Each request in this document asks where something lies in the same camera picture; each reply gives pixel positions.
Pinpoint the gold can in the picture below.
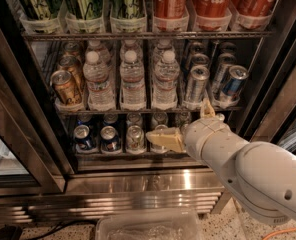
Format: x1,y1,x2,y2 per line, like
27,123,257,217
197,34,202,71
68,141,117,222
51,70,82,106
62,41,83,62
57,55,85,92

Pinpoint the water bottle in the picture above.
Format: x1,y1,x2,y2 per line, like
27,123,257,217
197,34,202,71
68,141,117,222
83,51,116,111
120,50,146,110
119,39,143,60
86,40,111,65
152,39,175,63
153,50,180,110

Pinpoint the rear gold can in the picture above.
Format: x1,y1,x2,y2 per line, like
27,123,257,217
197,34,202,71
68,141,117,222
62,41,83,62

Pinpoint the orange cable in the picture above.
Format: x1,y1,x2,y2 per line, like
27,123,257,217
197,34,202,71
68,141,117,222
261,224,296,240

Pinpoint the black cable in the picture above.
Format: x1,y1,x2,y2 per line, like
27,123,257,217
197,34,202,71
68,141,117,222
21,219,98,240

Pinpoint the middle silver slim can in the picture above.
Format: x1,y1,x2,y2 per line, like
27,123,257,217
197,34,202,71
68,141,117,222
184,53,210,73

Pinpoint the front blue silver can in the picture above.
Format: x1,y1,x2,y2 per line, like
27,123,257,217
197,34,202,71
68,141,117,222
219,65,249,102

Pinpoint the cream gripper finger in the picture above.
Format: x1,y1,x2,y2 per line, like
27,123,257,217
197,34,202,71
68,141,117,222
200,98,216,118
146,127,184,153

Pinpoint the open glass fridge door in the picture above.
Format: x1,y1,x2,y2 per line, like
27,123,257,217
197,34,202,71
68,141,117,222
230,19,296,154

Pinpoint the brown drink bottle white cap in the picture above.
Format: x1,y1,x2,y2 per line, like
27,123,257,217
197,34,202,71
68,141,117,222
216,113,225,121

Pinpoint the clear plastic bin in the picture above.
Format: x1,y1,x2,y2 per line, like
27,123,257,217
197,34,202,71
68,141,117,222
95,208,202,240

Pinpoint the left glass fridge door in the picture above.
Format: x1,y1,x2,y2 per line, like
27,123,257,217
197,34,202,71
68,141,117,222
0,29,65,196

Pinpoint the silver slim can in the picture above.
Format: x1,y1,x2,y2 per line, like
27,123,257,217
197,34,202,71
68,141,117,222
184,53,210,73
184,65,210,103

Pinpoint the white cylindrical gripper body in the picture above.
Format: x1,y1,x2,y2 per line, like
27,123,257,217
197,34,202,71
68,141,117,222
181,117,232,162

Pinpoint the middle green can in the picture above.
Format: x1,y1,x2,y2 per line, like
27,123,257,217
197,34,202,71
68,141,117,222
61,0,107,21

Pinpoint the stainless steel display fridge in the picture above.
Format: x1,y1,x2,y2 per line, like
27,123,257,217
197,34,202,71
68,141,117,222
0,0,296,223

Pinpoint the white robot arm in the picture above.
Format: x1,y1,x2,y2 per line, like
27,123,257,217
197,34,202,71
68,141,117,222
146,100,296,225

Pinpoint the middle wire shelf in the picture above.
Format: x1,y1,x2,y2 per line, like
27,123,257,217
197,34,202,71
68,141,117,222
57,106,242,116

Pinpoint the front gold can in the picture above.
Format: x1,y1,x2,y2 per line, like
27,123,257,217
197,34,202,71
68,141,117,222
51,70,82,106

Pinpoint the left red cola can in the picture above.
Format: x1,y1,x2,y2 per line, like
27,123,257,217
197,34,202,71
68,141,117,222
154,0,186,19

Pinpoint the wire shelf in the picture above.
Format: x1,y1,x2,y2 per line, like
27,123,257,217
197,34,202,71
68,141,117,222
22,31,274,41
57,106,242,116

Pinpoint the front silver slim can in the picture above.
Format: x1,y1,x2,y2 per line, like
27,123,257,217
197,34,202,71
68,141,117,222
184,65,210,103

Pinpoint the middle gold can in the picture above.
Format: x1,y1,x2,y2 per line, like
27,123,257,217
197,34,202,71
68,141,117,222
57,55,85,92

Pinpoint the front green silver can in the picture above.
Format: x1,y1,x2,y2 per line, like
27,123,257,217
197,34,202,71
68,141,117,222
126,125,146,153

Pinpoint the upper wire shelf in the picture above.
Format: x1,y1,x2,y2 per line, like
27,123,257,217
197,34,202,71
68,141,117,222
22,31,274,41

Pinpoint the blue silver can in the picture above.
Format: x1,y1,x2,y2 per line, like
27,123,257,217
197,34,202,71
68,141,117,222
219,65,249,102
211,53,236,95

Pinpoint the front left blue can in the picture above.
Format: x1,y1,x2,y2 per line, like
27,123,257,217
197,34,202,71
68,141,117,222
73,125,96,151

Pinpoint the right green can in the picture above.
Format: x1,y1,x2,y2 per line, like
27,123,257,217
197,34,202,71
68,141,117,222
112,0,144,20

